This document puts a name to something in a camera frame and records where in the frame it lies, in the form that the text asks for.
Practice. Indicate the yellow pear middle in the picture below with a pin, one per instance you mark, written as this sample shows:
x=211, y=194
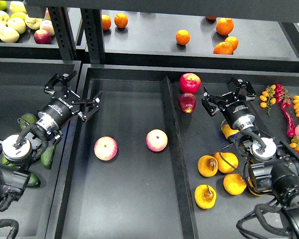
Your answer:
x=226, y=161

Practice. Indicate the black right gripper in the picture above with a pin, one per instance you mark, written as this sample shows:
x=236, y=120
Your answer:
x=232, y=105

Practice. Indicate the green avocado right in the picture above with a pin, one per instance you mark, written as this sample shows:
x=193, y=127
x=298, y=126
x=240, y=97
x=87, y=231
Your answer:
x=48, y=156

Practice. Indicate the pink apple right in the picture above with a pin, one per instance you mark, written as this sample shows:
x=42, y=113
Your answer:
x=156, y=140

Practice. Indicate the pink apple left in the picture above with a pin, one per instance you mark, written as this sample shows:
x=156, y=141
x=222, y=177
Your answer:
x=105, y=148

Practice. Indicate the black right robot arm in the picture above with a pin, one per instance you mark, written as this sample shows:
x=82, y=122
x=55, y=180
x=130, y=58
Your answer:
x=273, y=168

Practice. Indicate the orange small right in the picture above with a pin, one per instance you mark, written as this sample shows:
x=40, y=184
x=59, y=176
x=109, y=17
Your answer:
x=233, y=41

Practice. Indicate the orange centre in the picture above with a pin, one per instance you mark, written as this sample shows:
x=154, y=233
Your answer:
x=182, y=37

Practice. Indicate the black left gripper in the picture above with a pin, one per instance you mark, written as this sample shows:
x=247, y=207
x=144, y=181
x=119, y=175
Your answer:
x=63, y=106

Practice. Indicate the red chili pepper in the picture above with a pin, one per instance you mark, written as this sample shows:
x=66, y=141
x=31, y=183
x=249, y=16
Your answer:
x=290, y=124

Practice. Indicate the orange far left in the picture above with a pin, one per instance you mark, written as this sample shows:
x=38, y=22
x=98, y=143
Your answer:
x=106, y=22

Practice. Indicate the pale yellow apple middle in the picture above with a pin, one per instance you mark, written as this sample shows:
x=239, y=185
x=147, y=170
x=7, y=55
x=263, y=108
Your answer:
x=17, y=24

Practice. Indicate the bright red apple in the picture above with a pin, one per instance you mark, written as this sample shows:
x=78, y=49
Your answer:
x=189, y=83

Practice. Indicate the pale yellow apple front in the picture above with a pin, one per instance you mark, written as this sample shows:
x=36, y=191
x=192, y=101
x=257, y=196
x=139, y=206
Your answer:
x=9, y=35

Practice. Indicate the orange cherry tomato bunch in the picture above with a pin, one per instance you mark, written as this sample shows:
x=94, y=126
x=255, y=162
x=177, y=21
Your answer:
x=268, y=98

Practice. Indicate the large orange upper right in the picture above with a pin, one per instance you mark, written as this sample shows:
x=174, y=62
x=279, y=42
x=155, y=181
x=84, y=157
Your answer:
x=224, y=26

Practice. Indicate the pink apple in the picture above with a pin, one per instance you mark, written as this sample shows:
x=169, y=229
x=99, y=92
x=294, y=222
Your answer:
x=105, y=148
x=156, y=140

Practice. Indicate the black centre divider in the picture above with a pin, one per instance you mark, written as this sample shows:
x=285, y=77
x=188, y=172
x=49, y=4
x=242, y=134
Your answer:
x=183, y=191

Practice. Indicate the black shelf post right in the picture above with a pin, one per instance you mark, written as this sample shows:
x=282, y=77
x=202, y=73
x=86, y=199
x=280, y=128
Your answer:
x=93, y=28

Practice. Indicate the red apple on shelf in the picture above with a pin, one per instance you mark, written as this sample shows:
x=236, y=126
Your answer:
x=42, y=36

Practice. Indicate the dark red apple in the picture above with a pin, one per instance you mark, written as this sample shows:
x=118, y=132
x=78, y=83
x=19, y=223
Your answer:
x=187, y=102

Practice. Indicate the yellow pear lower right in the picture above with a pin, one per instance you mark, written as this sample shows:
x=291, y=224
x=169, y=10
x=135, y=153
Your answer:
x=253, y=190

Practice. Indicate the orange front right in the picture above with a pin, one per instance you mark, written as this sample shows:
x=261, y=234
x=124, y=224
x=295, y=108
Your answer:
x=223, y=48

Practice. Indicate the yellow pear brown spot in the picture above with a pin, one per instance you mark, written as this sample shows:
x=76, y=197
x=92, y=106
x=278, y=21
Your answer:
x=207, y=166

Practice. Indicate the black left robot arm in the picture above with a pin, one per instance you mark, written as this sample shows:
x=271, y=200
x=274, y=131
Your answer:
x=19, y=151

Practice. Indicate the yellow pear with stem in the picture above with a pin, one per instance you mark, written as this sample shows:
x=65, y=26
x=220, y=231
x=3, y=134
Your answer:
x=205, y=196

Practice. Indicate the black shelf post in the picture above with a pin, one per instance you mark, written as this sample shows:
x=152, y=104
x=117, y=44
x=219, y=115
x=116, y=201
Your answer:
x=63, y=32
x=93, y=28

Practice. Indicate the black shelf post left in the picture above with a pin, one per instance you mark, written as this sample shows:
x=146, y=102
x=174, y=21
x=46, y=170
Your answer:
x=63, y=32

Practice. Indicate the red cherry tomato bunch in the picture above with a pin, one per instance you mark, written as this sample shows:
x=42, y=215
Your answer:
x=282, y=96

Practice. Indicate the yellow pear upper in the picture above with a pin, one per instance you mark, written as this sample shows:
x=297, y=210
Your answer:
x=229, y=133

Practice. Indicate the dark green avocado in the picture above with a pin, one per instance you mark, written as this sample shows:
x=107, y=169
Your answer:
x=33, y=181

